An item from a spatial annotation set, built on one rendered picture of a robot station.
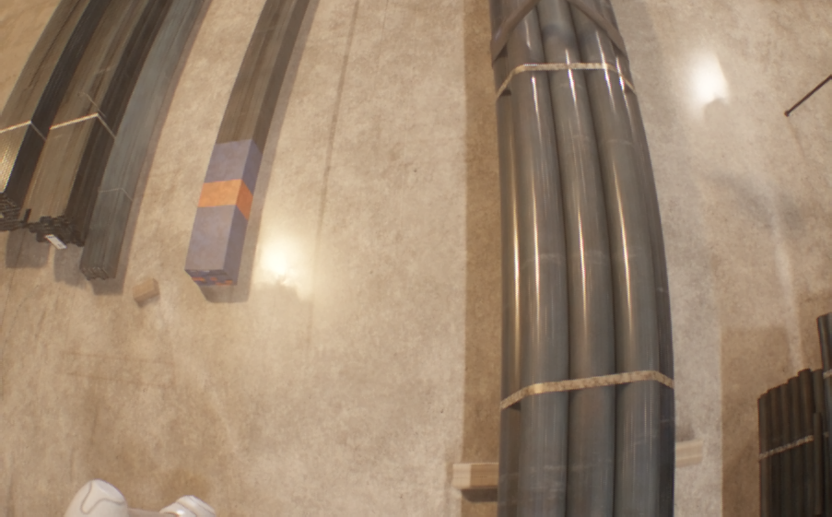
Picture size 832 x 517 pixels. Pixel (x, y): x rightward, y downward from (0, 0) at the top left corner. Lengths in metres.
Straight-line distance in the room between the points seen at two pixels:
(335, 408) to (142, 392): 1.08
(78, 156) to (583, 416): 3.03
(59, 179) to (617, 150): 2.98
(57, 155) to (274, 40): 1.56
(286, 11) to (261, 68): 0.49
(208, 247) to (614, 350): 1.91
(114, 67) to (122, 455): 2.39
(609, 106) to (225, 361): 1.99
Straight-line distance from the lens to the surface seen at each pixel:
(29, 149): 4.46
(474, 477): 2.63
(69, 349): 3.89
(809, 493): 2.37
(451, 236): 3.11
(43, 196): 4.02
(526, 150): 2.61
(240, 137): 3.60
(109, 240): 3.75
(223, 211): 3.37
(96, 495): 1.52
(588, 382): 2.21
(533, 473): 2.15
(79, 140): 4.07
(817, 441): 2.36
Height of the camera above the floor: 2.68
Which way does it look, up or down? 59 degrees down
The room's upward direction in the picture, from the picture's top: 21 degrees counter-clockwise
